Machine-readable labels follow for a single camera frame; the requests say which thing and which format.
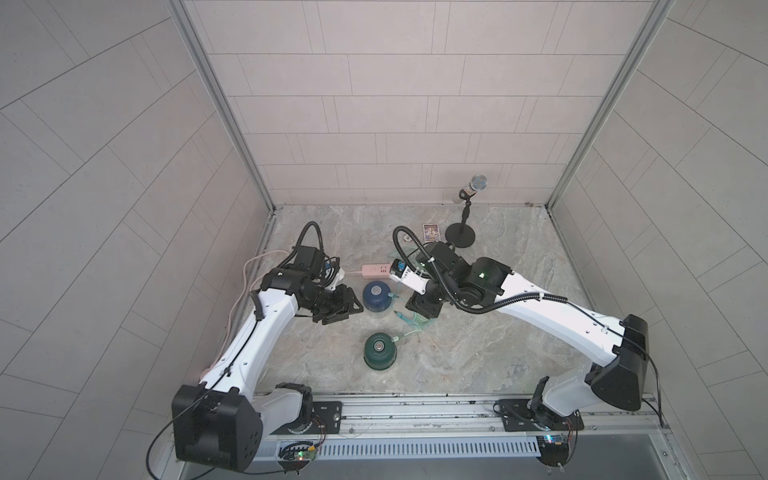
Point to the green cordless meat grinder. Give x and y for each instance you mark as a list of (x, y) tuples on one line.
[(380, 351)]

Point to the blue cordless meat grinder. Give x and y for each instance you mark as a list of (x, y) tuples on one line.
[(377, 296)]

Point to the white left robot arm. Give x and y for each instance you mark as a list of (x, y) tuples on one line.
[(221, 421)]

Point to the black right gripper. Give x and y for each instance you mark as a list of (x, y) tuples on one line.
[(420, 304)]

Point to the black microphone stand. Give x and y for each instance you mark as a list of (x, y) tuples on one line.
[(461, 235)]

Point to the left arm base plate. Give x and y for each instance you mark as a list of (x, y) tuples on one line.
[(326, 416)]

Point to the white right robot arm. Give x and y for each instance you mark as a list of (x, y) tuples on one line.
[(616, 349)]

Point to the pink power strip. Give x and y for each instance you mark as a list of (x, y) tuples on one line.
[(375, 271)]

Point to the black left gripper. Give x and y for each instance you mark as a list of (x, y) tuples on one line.
[(342, 304)]

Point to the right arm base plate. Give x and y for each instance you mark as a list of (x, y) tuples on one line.
[(516, 416)]

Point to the purple playing card box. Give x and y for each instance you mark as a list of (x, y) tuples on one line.
[(431, 233)]

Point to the aluminium front rail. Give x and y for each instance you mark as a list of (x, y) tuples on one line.
[(454, 415)]

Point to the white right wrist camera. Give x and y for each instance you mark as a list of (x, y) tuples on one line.
[(400, 273)]

